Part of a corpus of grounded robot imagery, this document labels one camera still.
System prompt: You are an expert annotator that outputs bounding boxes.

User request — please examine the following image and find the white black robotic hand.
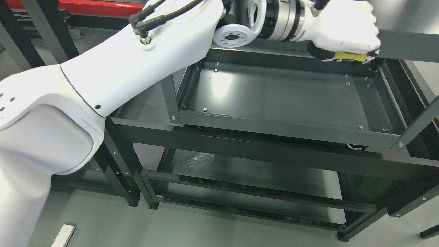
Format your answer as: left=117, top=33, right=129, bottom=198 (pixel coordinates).
left=294, top=0, right=381, bottom=63

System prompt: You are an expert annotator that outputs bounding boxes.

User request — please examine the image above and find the green yellow sponge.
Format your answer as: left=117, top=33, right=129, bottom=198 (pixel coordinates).
left=334, top=51, right=369, bottom=62

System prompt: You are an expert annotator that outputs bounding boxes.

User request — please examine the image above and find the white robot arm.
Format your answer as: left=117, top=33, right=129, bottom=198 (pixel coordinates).
left=1, top=0, right=224, bottom=247

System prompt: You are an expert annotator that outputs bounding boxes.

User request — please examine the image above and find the dark grey metal cart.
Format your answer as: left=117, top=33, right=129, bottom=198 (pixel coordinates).
left=160, top=30, right=438, bottom=156

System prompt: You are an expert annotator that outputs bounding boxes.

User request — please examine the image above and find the clear crumpled plastic bag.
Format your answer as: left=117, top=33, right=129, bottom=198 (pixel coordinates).
left=182, top=153, right=215, bottom=172

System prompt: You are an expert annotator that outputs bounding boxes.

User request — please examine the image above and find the red metal beam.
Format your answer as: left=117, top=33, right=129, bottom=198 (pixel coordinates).
left=3, top=0, right=143, bottom=17

